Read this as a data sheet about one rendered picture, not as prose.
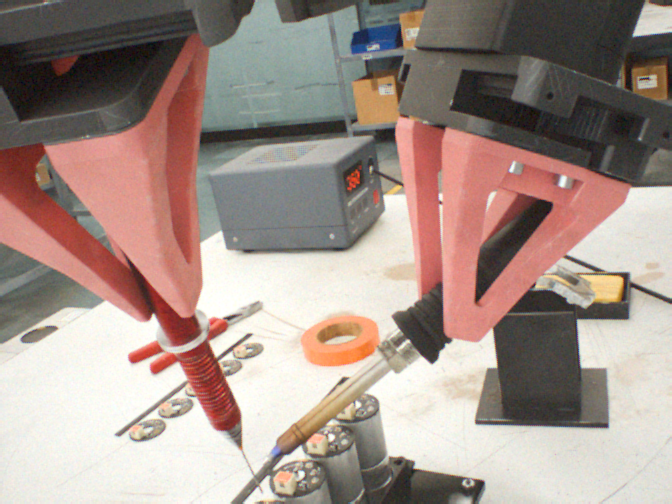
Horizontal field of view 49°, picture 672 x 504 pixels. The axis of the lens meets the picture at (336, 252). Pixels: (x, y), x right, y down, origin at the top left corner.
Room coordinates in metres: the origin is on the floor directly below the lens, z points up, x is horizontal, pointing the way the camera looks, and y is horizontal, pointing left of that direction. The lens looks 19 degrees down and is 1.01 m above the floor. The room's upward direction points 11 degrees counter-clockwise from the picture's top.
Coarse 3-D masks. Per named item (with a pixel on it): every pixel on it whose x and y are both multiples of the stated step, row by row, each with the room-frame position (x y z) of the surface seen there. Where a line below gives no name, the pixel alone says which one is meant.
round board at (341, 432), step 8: (336, 424) 0.31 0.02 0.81; (320, 432) 0.30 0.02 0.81; (328, 432) 0.30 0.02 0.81; (336, 432) 0.30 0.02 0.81; (344, 432) 0.30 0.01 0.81; (352, 432) 0.30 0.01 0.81; (336, 440) 0.30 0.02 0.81; (352, 440) 0.29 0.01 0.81; (304, 448) 0.29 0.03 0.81; (336, 448) 0.29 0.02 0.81; (344, 448) 0.29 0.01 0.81; (312, 456) 0.29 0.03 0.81; (320, 456) 0.29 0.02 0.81; (328, 456) 0.28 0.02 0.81
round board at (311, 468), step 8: (288, 464) 0.28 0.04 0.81; (296, 464) 0.28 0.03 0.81; (304, 464) 0.28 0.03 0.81; (312, 464) 0.28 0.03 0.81; (320, 464) 0.28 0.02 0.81; (304, 472) 0.28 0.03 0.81; (312, 472) 0.27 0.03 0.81; (320, 472) 0.27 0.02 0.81; (272, 480) 0.27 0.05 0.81; (304, 480) 0.27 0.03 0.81; (320, 480) 0.27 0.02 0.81; (272, 488) 0.27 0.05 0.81; (304, 488) 0.26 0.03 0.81; (312, 488) 0.26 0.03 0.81; (280, 496) 0.26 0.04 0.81; (288, 496) 0.26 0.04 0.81; (296, 496) 0.26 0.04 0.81
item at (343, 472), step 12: (336, 456) 0.29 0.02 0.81; (348, 456) 0.29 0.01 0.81; (336, 468) 0.29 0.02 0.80; (348, 468) 0.29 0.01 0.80; (336, 480) 0.29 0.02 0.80; (348, 480) 0.29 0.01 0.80; (360, 480) 0.29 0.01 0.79; (336, 492) 0.29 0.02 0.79; (348, 492) 0.29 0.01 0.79; (360, 492) 0.29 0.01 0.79
